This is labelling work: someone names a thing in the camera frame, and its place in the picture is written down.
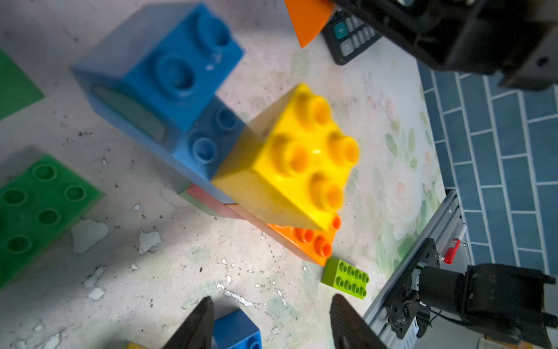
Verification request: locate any yellow lego bottom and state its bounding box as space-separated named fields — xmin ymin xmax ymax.
xmin=126 ymin=342 xmax=147 ymax=349

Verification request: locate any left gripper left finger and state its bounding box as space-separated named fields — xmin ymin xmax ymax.
xmin=163 ymin=296 xmax=214 ymax=349

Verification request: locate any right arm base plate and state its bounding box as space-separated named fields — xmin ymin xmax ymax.
xmin=384 ymin=238 xmax=440 ymax=340

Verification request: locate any black calculator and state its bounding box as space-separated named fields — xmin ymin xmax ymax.
xmin=321 ymin=8 xmax=383 ymax=65

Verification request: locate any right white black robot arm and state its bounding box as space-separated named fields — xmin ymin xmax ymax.
xmin=339 ymin=1 xmax=557 ymax=348

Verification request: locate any small orange lego brick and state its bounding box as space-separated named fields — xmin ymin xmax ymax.
xmin=285 ymin=0 xmax=336 ymax=48

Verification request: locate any long light blue lego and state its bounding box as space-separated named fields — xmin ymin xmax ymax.
xmin=172 ymin=97 xmax=246 ymax=204

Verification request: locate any long lime lego brick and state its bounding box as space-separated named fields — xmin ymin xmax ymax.
xmin=321 ymin=257 xmax=370 ymax=300

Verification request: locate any small blue lego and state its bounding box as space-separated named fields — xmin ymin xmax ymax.
xmin=71 ymin=2 xmax=244 ymax=143
xmin=212 ymin=309 xmax=263 ymax=349

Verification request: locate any red marker pen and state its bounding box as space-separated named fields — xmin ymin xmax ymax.
xmin=443 ymin=238 xmax=462 ymax=265

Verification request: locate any long green lego left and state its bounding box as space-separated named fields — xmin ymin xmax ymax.
xmin=1 ymin=156 xmax=104 ymax=287

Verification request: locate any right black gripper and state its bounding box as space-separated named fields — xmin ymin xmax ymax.
xmin=337 ymin=0 xmax=557 ymax=91

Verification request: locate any small green lego top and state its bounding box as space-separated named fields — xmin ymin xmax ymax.
xmin=0 ymin=51 xmax=44 ymax=119

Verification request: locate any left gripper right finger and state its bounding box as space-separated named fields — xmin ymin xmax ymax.
xmin=329 ymin=294 xmax=387 ymax=349

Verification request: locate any yellow lego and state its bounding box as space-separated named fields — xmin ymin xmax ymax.
xmin=126 ymin=342 xmax=147 ymax=349
xmin=212 ymin=84 xmax=360 ymax=231

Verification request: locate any long orange lego brick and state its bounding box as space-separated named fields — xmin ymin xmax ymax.
xmin=265 ymin=215 xmax=341 ymax=266

